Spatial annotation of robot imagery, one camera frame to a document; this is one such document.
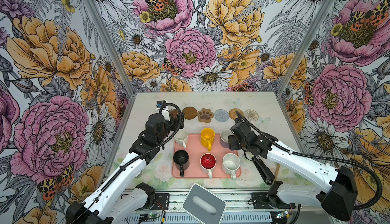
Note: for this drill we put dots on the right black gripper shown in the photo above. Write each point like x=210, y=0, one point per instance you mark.
x=232, y=140

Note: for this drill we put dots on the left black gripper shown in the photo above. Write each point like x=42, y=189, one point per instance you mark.
x=174, y=122

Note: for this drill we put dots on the lavender mug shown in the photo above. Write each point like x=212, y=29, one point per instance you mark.
x=224, y=138

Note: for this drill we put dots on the glossy brown round coaster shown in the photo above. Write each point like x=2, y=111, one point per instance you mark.
x=174, y=114

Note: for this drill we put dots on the multicolour woven round coaster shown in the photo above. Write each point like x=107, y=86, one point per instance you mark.
x=251, y=115

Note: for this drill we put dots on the tan rattan round coaster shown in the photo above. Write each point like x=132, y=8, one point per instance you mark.
x=233, y=113

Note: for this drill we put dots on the grey woven round coaster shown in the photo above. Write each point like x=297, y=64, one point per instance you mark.
x=221, y=115

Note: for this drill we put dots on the yellow mug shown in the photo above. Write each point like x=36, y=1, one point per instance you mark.
x=207, y=138

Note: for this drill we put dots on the matte brown round coaster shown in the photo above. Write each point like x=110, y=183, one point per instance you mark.
x=190, y=113

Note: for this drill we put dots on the brown paw print coaster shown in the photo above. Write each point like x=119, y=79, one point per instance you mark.
x=205, y=115

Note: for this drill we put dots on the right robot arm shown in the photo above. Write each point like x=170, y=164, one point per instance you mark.
x=334, y=189

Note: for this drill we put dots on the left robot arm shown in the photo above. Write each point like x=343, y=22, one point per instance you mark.
x=104, y=205

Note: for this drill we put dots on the black mug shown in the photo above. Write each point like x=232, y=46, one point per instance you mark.
x=181, y=161

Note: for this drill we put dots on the red inside white mug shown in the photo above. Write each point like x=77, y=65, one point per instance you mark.
x=208, y=164

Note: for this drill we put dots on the wooden mallet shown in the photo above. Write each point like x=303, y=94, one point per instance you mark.
x=276, y=172

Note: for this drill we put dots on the black stapler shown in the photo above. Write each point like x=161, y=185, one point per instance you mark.
x=265, y=173

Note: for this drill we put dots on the pink plastic tray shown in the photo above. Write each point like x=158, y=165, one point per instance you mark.
x=195, y=150

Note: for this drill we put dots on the grey tissue box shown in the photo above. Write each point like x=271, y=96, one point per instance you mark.
x=203, y=205

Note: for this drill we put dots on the green circuit board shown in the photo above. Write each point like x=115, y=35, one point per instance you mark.
x=151, y=217

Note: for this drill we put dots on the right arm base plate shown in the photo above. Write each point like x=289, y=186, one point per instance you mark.
x=261, y=200

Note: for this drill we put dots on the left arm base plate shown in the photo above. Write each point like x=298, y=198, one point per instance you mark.
x=163, y=199

